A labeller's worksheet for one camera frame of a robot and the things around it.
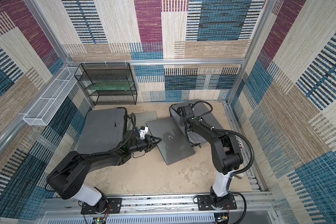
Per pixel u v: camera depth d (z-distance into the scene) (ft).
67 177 1.46
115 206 2.39
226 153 1.62
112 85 3.14
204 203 2.40
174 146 2.79
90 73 3.34
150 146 2.50
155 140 2.66
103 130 3.36
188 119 2.34
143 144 2.48
